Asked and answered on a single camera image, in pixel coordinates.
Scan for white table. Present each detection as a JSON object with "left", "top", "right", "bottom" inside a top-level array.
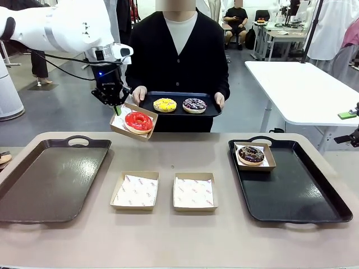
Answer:
[{"left": 244, "top": 61, "right": 359, "bottom": 154}]

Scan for seated person in black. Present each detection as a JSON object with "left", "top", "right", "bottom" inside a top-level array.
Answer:
[{"left": 223, "top": 0, "right": 249, "bottom": 51}]

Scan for brown handled serving tray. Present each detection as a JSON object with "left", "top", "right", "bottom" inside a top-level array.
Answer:
[{"left": 0, "top": 135, "right": 112, "bottom": 225}]

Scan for small black plain tray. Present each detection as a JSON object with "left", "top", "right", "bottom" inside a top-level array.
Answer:
[{"left": 139, "top": 91, "right": 223, "bottom": 118}]

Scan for pink hanging garment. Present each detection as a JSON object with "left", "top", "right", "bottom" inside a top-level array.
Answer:
[{"left": 340, "top": 19, "right": 359, "bottom": 48}]

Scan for dark hanging garments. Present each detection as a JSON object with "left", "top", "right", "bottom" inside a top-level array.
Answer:
[{"left": 116, "top": 0, "right": 141, "bottom": 45}]

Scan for black backpack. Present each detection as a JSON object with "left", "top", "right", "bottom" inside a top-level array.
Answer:
[{"left": 246, "top": 26, "right": 257, "bottom": 50}]

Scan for grey background desk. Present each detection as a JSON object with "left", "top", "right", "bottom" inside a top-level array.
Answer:
[{"left": 253, "top": 22, "right": 309, "bottom": 61}]

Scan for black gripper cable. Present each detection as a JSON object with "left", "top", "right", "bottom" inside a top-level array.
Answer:
[{"left": 29, "top": 49, "right": 99, "bottom": 82}]

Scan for person's right hand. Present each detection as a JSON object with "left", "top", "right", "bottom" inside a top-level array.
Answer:
[{"left": 131, "top": 86, "right": 147, "bottom": 106}]

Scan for chocolate nut donut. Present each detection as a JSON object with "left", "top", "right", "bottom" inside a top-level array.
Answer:
[{"left": 238, "top": 146, "right": 265, "bottom": 166}]

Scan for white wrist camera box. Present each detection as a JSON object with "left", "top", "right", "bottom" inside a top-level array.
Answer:
[{"left": 111, "top": 43, "right": 134, "bottom": 66}]

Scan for person in black cardigan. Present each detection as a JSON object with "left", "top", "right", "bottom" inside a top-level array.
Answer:
[{"left": 125, "top": 4, "right": 231, "bottom": 133}]

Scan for person's left hand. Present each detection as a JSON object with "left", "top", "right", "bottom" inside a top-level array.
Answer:
[{"left": 214, "top": 92, "right": 225, "bottom": 110}]

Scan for red glazed donut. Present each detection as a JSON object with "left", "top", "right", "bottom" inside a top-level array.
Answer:
[{"left": 123, "top": 111, "right": 154, "bottom": 135}]

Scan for grey mannequin base plate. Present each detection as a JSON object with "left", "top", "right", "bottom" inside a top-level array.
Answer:
[{"left": 27, "top": 83, "right": 59, "bottom": 91}]

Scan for brown cardboard box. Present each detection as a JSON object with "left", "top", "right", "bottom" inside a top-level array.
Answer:
[
  {"left": 109, "top": 101, "right": 159, "bottom": 142},
  {"left": 233, "top": 141, "right": 277, "bottom": 172},
  {"left": 172, "top": 172, "right": 219, "bottom": 213},
  {"left": 109, "top": 171, "right": 160, "bottom": 211}
]

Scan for white cylindrical appliance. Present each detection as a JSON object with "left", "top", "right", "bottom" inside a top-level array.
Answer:
[{"left": 0, "top": 54, "right": 25, "bottom": 122}]

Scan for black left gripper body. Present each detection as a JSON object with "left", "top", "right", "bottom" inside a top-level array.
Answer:
[{"left": 94, "top": 62, "right": 126, "bottom": 103}]

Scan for purple sprinkled chocolate donut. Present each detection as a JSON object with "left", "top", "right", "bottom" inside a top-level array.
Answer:
[{"left": 182, "top": 98, "right": 208, "bottom": 114}]

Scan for black stand pole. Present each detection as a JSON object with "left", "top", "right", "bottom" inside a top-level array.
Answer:
[{"left": 301, "top": 0, "right": 324, "bottom": 64}]

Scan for white desktop robot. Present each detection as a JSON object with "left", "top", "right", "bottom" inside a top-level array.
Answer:
[{"left": 268, "top": 0, "right": 298, "bottom": 29}]

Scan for black handled serving tray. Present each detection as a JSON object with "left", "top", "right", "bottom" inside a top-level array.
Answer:
[{"left": 228, "top": 136, "right": 353, "bottom": 225}]

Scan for yellow sprinkled donut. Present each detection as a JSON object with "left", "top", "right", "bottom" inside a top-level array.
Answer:
[{"left": 153, "top": 98, "right": 178, "bottom": 114}]

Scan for white hanging garment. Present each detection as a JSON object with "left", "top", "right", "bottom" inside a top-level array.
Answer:
[{"left": 307, "top": 0, "right": 359, "bottom": 61}]

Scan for black office chair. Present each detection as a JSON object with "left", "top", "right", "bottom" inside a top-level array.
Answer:
[{"left": 254, "top": 10, "right": 270, "bottom": 25}]

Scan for person's left forearm black sleeve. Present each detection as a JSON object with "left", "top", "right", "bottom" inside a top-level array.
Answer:
[{"left": 214, "top": 67, "right": 231, "bottom": 98}]

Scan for mannequin with black trousers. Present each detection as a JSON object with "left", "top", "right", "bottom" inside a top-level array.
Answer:
[{"left": 30, "top": 50, "right": 53, "bottom": 85}]

